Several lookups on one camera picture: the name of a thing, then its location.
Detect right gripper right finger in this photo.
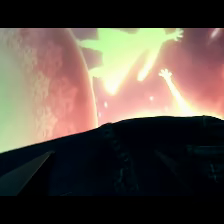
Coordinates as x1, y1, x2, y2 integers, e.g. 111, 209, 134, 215
153, 150, 214, 197

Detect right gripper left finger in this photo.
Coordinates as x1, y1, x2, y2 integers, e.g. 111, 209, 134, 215
0, 150, 56, 197

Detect blue jeans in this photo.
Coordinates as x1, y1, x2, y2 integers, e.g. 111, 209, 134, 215
0, 115, 224, 197

